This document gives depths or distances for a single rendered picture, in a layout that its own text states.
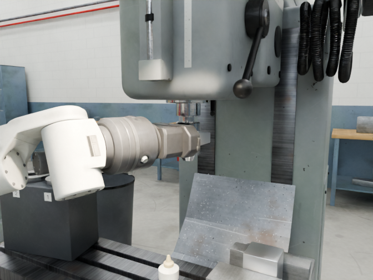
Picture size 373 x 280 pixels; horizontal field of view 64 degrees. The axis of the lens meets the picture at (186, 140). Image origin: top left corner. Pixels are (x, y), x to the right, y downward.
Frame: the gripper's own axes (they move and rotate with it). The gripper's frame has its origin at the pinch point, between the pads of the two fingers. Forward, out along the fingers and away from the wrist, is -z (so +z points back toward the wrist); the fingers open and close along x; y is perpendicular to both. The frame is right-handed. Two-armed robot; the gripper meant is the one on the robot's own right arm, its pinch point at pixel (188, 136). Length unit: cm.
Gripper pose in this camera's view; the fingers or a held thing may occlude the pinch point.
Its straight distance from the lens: 57.5
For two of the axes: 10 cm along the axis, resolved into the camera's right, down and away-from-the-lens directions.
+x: -7.0, -1.0, 7.1
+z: -7.1, 0.9, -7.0
